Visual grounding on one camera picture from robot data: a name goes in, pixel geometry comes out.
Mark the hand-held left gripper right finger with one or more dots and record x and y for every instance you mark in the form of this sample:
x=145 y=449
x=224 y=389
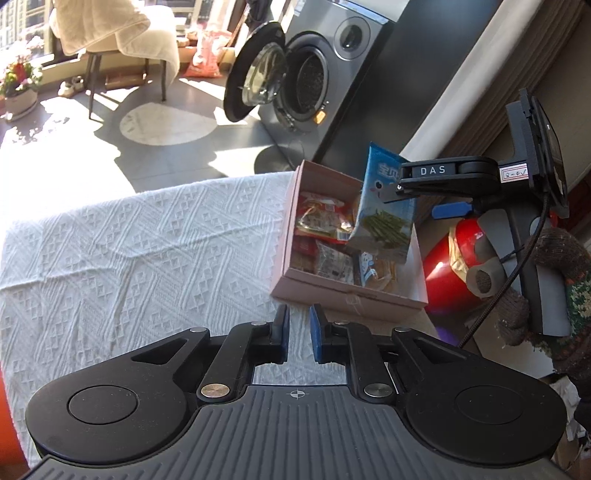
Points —
x=317 y=334

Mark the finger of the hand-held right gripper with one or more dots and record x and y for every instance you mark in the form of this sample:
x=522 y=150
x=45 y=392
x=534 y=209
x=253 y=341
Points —
x=455 y=211
x=471 y=177

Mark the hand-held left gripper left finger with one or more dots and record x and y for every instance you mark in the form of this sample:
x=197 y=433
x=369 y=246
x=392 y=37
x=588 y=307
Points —
x=281 y=334

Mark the pink cardboard box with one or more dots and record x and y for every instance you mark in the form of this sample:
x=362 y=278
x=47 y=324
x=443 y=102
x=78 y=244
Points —
x=323 y=288

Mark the blue snack packet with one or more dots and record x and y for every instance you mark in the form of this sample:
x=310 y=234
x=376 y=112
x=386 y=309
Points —
x=378 y=221

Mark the person's right hand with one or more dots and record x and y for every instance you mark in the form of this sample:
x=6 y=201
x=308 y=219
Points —
x=512 y=318

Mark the red trash can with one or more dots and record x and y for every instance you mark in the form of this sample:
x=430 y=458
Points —
x=438 y=272

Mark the small blue white packet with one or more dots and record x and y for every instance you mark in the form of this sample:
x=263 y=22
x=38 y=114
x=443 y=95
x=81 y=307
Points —
x=369 y=270

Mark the grey curtain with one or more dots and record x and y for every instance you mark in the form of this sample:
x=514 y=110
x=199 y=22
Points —
x=485 y=69

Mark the red white snack packet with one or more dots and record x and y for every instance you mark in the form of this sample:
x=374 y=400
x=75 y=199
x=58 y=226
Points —
x=323 y=217

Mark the grey washing machine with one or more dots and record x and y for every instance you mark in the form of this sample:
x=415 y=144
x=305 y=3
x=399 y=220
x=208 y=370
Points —
x=360 y=92

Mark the white textured tablecloth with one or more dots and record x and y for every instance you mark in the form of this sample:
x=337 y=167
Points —
x=138 y=254

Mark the white crumpled cloth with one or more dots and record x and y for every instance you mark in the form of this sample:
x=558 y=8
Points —
x=565 y=406

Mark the oval white rug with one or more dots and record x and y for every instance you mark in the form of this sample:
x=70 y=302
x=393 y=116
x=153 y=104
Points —
x=166 y=124

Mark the red white bag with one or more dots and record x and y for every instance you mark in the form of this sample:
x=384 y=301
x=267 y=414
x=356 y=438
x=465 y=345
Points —
x=210 y=55

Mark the wooden box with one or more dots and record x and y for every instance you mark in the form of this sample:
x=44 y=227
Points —
x=129 y=79

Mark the dark-legged chair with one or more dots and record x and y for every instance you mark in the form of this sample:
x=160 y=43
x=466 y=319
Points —
x=92 y=78

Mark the pale slippers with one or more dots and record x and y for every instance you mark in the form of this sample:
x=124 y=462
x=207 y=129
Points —
x=71 y=86

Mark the cream blanket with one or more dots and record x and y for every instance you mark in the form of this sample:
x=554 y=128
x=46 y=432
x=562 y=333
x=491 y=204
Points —
x=115 y=32

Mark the potted flower plant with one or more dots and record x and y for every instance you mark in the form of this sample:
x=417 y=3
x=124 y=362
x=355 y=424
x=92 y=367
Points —
x=18 y=92

